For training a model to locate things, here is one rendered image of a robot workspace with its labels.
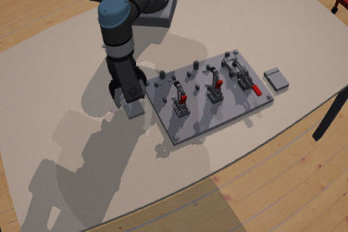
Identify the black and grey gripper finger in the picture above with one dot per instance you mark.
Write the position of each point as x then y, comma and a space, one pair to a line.
143, 82
115, 93

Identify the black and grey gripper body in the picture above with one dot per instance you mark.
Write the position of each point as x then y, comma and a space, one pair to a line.
121, 59

